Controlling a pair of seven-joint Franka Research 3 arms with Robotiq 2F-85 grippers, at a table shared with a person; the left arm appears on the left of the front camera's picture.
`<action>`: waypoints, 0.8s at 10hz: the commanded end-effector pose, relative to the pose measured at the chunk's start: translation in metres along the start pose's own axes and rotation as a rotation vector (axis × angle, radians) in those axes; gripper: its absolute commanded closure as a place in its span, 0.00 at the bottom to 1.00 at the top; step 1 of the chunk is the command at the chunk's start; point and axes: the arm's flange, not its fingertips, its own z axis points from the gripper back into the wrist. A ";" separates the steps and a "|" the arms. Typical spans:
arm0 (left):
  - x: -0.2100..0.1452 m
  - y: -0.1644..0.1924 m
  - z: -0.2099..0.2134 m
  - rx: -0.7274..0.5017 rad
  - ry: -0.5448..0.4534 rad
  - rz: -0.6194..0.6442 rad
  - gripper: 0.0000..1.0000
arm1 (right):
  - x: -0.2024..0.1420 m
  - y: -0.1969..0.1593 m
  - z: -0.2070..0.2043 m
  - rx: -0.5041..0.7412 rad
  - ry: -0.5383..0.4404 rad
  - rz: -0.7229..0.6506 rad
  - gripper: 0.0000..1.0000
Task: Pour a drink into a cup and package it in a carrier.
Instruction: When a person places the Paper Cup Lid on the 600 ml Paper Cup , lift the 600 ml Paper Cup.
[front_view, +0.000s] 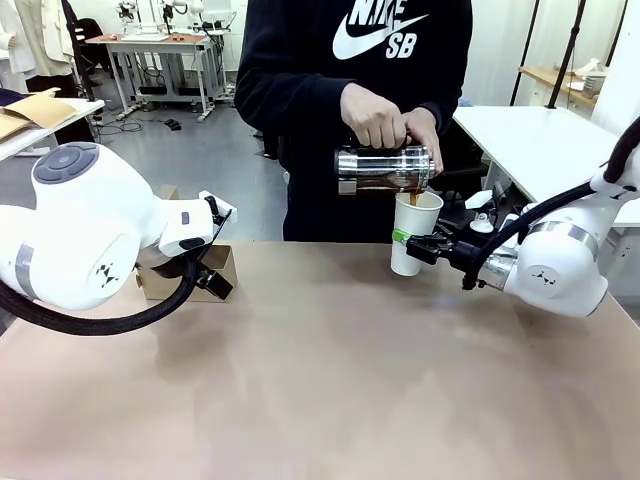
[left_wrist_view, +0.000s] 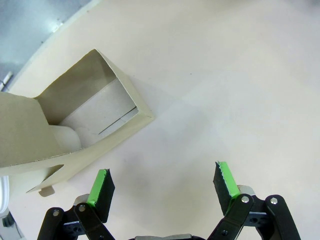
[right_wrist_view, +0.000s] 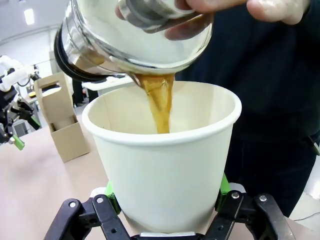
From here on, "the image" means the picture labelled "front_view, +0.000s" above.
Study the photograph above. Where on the person's left hand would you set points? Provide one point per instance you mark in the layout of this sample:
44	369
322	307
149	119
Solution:
425	132

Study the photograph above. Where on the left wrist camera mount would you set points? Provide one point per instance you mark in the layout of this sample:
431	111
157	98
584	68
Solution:
220	207

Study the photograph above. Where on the person's right hand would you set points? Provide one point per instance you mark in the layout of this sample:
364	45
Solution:
372	117

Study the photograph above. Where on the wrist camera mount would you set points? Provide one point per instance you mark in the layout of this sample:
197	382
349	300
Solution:
487	212
220	207

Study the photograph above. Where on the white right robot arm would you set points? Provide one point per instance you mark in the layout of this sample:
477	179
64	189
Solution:
555	270

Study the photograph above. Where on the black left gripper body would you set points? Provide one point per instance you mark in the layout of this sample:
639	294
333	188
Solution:
167	265

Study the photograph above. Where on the person's right forearm black sleeve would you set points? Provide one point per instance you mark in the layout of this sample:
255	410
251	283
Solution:
295	107

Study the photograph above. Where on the black chair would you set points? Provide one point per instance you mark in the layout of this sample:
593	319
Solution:
92	55

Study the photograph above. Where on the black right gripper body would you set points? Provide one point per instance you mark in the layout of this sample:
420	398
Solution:
467	260

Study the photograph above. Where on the hanging light coats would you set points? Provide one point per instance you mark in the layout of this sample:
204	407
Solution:
35	35

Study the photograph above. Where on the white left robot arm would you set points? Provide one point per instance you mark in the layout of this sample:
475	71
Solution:
75	240

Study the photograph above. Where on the white workbench with metal frame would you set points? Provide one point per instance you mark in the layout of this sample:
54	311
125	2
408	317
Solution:
160	47

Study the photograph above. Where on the white side table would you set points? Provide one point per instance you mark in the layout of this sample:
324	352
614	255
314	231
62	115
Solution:
530	145

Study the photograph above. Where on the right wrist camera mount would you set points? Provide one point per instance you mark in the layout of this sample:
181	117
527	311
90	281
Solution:
487	212

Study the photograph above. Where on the white paper cup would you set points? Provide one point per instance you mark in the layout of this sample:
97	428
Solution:
407	215

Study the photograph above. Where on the glass french press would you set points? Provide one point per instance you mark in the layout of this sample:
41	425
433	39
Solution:
380	167

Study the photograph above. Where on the person in black hoodie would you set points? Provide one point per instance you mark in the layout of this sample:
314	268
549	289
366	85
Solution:
310	50

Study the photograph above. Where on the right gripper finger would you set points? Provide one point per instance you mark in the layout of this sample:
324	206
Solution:
425	248
446	231

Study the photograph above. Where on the brown cardboard cup carrier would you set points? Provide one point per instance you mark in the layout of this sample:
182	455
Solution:
220	260

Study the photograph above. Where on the brown cardboard sheet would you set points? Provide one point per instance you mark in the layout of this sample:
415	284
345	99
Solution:
35	112

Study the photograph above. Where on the black tripod stand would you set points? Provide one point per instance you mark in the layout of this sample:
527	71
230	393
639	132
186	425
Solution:
567	50

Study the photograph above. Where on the person's left forearm black sleeve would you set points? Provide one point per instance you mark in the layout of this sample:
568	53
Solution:
445	107

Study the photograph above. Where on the stack of grey bowls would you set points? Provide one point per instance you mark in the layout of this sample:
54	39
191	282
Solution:
595	77

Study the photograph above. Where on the wooden shelf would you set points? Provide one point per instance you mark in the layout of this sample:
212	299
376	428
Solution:
560	82

